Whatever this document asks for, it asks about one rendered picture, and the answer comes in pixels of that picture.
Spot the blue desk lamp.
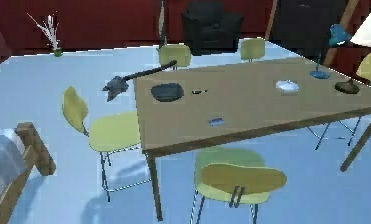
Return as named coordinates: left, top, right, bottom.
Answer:
left=309, top=23, right=353, bottom=81

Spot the brown wooden table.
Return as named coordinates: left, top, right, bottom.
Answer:
left=134, top=56, right=371, bottom=223

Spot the white plant in green pot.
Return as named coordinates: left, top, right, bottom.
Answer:
left=26, top=12, right=64, bottom=58

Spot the black armchair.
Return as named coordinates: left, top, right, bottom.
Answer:
left=180, top=1, right=245, bottom=57

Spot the wooden frame bed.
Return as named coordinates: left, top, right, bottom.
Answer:
left=0, top=121, right=57, bottom=224

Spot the grey upright pole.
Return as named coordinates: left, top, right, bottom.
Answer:
left=158, top=0, right=168, bottom=52

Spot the black round dish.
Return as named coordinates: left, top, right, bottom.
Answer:
left=150, top=82, right=185, bottom=103

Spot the yellow chair with metal legs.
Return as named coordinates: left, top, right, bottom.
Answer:
left=307, top=52, right=371, bottom=151
left=61, top=85, right=153, bottom=203
left=189, top=147, right=288, bottom=224
left=158, top=43, right=193, bottom=71
left=239, top=37, right=267, bottom=64

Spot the white shade brown base lamp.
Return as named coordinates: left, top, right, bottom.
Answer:
left=334, top=4, right=371, bottom=95

